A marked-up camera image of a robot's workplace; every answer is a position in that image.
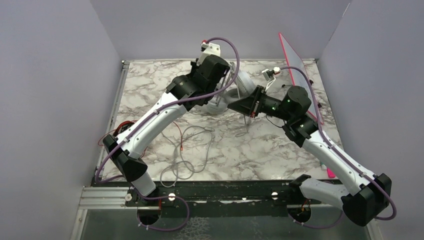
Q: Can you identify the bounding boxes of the purple cable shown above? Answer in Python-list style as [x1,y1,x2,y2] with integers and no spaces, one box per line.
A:
[94,37,241,232]
[279,66,397,229]

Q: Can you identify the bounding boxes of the pink highlighter marker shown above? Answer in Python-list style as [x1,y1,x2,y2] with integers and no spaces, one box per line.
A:
[326,168,336,179]

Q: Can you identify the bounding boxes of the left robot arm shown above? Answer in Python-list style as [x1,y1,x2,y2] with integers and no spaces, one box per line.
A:
[102,54,230,206]

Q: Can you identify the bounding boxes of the red headphones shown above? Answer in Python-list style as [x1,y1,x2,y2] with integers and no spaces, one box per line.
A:
[111,120,136,158]

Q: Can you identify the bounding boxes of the white green marker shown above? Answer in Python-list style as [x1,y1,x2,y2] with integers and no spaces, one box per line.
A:
[320,162,327,171]

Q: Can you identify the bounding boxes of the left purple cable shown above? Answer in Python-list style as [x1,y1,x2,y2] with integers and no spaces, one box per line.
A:
[94,37,241,232]

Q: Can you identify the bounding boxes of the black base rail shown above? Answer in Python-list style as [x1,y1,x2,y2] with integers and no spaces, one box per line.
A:
[91,178,322,218]

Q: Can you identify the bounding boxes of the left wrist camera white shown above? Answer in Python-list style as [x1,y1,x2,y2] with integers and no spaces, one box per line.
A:
[196,40,221,66]

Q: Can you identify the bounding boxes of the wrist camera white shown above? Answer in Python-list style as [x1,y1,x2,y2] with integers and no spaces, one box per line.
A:
[196,40,221,66]
[261,67,281,92]

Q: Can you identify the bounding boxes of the white gaming headset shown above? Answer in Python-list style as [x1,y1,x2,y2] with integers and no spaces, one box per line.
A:
[196,70,256,115]

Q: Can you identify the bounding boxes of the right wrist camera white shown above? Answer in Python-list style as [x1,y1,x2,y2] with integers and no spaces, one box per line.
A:
[261,67,281,92]

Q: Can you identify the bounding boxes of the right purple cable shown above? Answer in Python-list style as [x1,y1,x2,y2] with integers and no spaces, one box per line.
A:
[279,66,397,229]

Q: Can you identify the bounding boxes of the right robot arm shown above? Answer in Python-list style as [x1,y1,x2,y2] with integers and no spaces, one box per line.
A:
[228,86,392,227]

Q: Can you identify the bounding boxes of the grey headset cable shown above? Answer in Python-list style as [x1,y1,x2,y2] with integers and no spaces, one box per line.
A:
[215,62,258,138]

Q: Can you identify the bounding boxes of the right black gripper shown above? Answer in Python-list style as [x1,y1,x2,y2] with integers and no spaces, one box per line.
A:
[227,85,294,122]

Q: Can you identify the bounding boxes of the pink-framed whiteboard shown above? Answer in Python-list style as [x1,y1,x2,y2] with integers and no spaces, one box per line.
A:
[278,32,317,120]

